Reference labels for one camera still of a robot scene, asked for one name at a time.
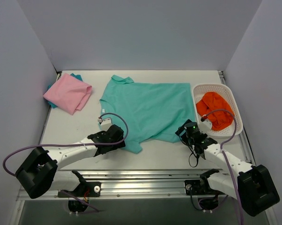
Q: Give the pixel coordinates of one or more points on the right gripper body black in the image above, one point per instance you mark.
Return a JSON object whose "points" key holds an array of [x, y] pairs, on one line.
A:
{"points": [[182, 131]]}

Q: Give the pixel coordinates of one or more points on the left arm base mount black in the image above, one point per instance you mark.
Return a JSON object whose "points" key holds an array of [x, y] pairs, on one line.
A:
{"points": [[89, 189]]}

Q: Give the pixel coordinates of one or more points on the aluminium rail frame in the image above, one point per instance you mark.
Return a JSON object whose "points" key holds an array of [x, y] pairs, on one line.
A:
{"points": [[158, 169]]}

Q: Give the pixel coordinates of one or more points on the teal folded t-shirt underneath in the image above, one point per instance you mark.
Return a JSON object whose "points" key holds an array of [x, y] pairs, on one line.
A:
{"points": [[49, 86]]}

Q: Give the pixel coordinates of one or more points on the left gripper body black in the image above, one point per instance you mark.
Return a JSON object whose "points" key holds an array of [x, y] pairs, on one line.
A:
{"points": [[118, 137]]}

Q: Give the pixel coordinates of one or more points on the orange crumpled t-shirt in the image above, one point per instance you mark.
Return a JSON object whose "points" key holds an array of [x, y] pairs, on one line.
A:
{"points": [[213, 101]]}

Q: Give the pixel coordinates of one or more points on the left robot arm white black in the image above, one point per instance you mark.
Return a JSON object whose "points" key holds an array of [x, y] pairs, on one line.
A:
{"points": [[42, 170]]}

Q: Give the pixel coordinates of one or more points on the teal t-shirt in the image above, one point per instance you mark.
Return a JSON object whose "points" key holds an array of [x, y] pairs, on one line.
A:
{"points": [[147, 110]]}

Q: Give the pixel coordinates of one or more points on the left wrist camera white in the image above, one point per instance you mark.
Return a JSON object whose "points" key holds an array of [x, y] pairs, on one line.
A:
{"points": [[105, 124]]}

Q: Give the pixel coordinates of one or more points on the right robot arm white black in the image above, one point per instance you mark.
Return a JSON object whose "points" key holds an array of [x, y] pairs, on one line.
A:
{"points": [[251, 185]]}

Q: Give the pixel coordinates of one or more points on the white perforated plastic basket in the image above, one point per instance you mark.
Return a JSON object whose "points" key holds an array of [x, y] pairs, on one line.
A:
{"points": [[200, 90]]}

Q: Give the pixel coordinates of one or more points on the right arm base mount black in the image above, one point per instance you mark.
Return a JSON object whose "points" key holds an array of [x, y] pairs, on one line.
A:
{"points": [[195, 187]]}

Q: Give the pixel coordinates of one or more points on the pink folded t-shirt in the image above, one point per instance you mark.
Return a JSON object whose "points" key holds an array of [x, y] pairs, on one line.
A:
{"points": [[69, 94]]}

